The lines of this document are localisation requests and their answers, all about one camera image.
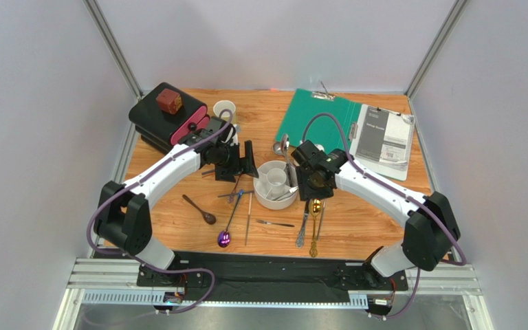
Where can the dark grey chopstick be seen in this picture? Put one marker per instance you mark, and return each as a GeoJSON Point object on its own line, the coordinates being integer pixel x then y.
{"type": "Point", "coordinates": [232, 194]}

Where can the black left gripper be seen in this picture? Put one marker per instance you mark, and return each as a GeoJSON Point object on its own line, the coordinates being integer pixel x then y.
{"type": "Point", "coordinates": [227, 174]}

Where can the dark brown wooden spoon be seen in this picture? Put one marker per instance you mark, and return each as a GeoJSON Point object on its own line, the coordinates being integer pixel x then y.
{"type": "Point", "coordinates": [209, 218]}

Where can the aluminium frame rail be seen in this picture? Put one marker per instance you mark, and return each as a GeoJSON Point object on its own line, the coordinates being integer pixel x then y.
{"type": "Point", "coordinates": [102, 293]}

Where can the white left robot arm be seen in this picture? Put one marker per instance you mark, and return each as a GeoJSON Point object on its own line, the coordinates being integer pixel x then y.
{"type": "Point", "coordinates": [123, 216]}

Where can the setup guide booklet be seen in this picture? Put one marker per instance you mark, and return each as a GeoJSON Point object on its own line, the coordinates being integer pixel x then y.
{"type": "Point", "coordinates": [381, 140]}

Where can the silver utensils in holder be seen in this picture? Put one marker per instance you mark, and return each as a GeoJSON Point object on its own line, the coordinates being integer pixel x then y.
{"type": "Point", "coordinates": [287, 194]}

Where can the green clipboard folder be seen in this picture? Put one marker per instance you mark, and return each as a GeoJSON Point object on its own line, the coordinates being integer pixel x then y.
{"type": "Point", "coordinates": [304, 106]}

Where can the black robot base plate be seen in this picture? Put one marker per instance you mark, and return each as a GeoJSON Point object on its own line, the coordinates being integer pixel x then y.
{"type": "Point", "coordinates": [247, 278]}

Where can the small silver fork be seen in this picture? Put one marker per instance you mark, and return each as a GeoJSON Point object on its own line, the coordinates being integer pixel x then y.
{"type": "Point", "coordinates": [275, 223]}

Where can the gold spoon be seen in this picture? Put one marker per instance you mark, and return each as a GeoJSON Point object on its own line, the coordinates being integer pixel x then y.
{"type": "Point", "coordinates": [315, 209]}

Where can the pale yellow mug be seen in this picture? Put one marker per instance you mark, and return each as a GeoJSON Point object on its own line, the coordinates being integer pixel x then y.
{"type": "Point", "coordinates": [226, 110]}

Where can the iridescent blue purple spoon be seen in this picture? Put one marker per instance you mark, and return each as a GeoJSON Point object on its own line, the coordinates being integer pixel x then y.
{"type": "Point", "coordinates": [224, 237]}

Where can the iridescent ornate handle utensil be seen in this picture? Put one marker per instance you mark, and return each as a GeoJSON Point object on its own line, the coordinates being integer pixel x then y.
{"type": "Point", "coordinates": [234, 190]}

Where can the white divided utensil holder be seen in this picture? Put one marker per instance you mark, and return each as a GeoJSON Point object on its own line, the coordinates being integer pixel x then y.
{"type": "Point", "coordinates": [272, 182]}

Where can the silver spoon dark handle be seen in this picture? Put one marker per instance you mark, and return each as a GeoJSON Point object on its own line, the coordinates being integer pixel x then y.
{"type": "Point", "coordinates": [284, 147]}

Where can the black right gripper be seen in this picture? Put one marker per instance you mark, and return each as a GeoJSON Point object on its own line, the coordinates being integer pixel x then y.
{"type": "Point", "coordinates": [315, 186]}

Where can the silver table knife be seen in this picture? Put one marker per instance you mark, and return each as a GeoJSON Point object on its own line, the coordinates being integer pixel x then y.
{"type": "Point", "coordinates": [300, 241]}

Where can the black pink drawer box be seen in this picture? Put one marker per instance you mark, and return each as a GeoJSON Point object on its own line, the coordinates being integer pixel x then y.
{"type": "Point", "coordinates": [162, 130]}

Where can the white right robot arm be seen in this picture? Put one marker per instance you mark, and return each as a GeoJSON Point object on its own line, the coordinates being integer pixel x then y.
{"type": "Point", "coordinates": [430, 227]}

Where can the red brown cube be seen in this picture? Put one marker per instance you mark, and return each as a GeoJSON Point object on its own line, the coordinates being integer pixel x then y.
{"type": "Point", "coordinates": [169, 101]}

